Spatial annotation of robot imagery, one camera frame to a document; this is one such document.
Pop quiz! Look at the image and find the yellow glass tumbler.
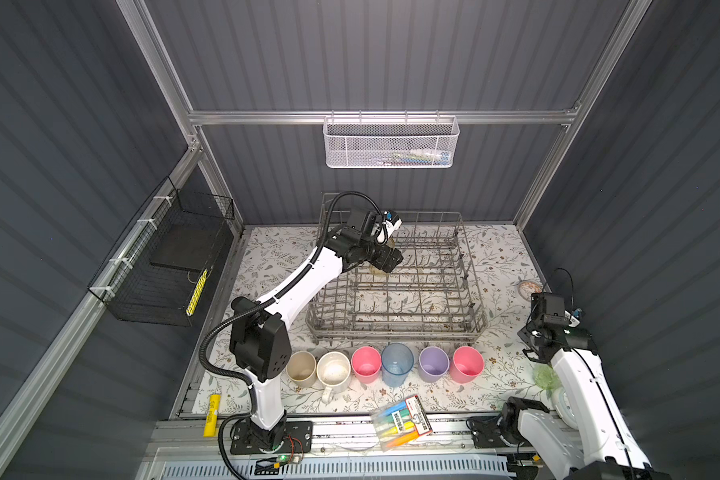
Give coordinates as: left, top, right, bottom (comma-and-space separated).
368, 261, 394, 277

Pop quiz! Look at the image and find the blue plastic tumbler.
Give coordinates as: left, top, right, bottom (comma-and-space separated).
381, 343, 415, 388

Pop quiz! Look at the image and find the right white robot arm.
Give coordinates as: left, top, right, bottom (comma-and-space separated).
498, 291, 670, 479

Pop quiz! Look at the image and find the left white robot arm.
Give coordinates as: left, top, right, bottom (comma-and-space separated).
230, 216, 402, 432

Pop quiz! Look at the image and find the pink cup right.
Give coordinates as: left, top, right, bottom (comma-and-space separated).
449, 346, 484, 384

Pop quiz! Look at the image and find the pink cup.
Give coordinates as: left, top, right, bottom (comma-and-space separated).
351, 346, 382, 384
449, 346, 484, 384

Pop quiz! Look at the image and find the pink cup left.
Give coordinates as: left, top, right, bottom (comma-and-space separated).
351, 346, 382, 384

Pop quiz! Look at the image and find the purple cup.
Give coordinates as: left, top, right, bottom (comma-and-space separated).
418, 346, 450, 383

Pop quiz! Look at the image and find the white mug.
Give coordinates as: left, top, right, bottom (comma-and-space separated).
316, 351, 352, 404

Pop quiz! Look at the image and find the beige cup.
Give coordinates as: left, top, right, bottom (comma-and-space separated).
286, 351, 317, 388

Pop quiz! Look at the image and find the highlighter marker pack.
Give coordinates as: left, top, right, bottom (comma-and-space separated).
371, 394, 433, 451

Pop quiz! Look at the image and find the yellow highlighter in basket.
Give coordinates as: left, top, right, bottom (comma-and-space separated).
185, 269, 209, 317

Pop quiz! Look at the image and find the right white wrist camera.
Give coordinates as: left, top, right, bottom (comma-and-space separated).
565, 308, 583, 328

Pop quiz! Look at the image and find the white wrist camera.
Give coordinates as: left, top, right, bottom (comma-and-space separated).
377, 210, 402, 243
565, 308, 583, 328

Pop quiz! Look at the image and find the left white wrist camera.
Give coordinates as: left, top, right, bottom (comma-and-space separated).
377, 210, 402, 243

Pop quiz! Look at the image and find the grey wire dish rack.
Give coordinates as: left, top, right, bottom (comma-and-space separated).
306, 211, 488, 343

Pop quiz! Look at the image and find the white mesh wall basket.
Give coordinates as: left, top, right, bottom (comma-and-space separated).
322, 115, 460, 169

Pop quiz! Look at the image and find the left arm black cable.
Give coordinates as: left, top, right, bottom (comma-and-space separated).
197, 190, 385, 385

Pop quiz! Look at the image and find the black wire wall basket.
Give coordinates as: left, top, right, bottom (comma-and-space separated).
89, 180, 237, 327

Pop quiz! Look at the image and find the yellow marker on rail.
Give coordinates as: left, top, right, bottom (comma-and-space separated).
203, 393, 221, 438

